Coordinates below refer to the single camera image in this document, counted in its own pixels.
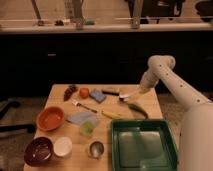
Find small white bowl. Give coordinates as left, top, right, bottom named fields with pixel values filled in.
left=54, top=137, right=72, bottom=157

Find yellow banana piece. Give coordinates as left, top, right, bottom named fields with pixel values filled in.
left=101, top=110, right=122, bottom=119

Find blue sponge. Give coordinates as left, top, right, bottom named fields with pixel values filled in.
left=90, top=89, right=106, bottom=103

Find light blue cloth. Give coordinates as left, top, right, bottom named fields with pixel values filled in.
left=67, top=111, right=98, bottom=125

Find red tomato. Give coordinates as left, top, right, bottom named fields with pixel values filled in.
left=79, top=88, right=89, bottom=99

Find green plastic tray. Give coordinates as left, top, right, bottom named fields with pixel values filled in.
left=111, top=119, right=178, bottom=171

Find green translucent cup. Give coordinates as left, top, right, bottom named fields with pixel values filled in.
left=80, top=121, right=97, bottom=137

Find orange bowl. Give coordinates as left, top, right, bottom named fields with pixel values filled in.
left=36, top=106, right=65, bottom=132

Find small metal cup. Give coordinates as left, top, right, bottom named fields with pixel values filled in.
left=88, top=141, right=104, bottom=159

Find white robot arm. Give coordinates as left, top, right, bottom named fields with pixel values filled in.
left=140, top=55, right=213, bottom=171

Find silver fork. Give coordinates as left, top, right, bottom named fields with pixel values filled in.
left=72, top=101, right=97, bottom=113

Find black tan eraser block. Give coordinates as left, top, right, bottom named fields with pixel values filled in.
left=101, top=87, right=120, bottom=96

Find dark grape bunch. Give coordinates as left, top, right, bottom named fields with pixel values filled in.
left=63, top=85, right=78, bottom=101

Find green chili pepper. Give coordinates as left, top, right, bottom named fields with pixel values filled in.
left=128, top=104, right=149, bottom=119

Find dark purple bowl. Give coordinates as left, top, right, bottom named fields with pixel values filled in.
left=24, top=137, right=53, bottom=167

